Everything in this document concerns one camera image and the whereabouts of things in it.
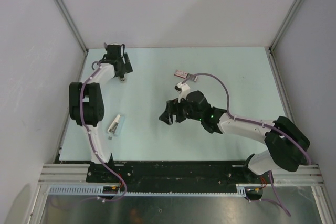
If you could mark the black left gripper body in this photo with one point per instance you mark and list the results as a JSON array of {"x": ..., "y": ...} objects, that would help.
[{"x": 121, "y": 61}]

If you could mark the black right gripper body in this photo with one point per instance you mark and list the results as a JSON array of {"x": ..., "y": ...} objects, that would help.
[{"x": 183, "y": 111}]

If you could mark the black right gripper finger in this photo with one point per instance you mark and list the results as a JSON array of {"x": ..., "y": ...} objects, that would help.
[
  {"x": 171, "y": 106},
  {"x": 166, "y": 117}
]

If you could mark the light blue white stapler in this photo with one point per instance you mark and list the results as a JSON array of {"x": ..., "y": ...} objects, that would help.
[{"x": 116, "y": 126}]

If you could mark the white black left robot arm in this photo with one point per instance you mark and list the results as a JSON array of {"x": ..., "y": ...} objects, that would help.
[{"x": 86, "y": 106}]

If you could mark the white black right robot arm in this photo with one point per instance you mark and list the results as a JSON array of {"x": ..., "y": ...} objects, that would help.
[{"x": 286, "y": 145}]

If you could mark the red staple box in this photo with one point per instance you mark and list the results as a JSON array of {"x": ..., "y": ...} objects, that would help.
[{"x": 186, "y": 75}]

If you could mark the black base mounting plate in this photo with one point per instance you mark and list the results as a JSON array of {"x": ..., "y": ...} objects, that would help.
[{"x": 131, "y": 171}]

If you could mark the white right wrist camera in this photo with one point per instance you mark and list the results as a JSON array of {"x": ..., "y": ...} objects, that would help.
[{"x": 183, "y": 90}]

